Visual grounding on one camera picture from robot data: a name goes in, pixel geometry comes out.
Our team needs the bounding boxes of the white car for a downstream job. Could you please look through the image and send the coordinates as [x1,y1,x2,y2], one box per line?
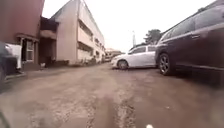
[110,44,158,71]

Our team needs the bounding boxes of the pole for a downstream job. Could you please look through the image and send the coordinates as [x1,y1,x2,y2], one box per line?
[131,30,137,48]

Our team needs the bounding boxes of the brown dirt road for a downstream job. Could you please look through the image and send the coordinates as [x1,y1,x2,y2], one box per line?
[0,62,224,128]

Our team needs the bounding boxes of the tree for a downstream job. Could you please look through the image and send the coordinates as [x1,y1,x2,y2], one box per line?
[144,28,163,46]

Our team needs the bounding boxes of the beige multi-storey building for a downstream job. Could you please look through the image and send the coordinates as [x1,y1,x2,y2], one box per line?
[38,0,107,66]

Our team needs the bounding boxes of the dark suv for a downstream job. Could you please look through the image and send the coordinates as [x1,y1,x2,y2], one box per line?
[154,4,224,85]

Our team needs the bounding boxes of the red-brown building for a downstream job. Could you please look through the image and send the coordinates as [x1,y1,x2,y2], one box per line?
[0,0,46,72]

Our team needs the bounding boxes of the dark vehicle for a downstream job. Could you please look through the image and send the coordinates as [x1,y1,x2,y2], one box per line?
[0,41,19,85]

